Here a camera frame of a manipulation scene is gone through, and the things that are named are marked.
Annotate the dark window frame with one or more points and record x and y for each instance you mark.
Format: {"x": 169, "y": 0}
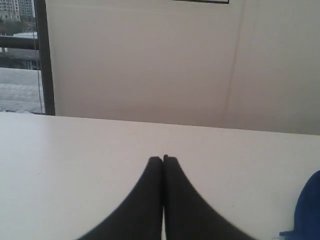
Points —
{"x": 26, "y": 79}

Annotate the blue towel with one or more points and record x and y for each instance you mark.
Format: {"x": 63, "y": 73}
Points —
{"x": 306, "y": 223}

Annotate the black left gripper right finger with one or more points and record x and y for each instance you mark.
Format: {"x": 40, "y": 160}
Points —
{"x": 187, "y": 216}

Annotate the black picture frame edge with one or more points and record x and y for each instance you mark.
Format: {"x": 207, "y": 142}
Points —
{"x": 206, "y": 1}

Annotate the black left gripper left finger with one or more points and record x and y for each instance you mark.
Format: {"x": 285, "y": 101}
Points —
{"x": 140, "y": 215}

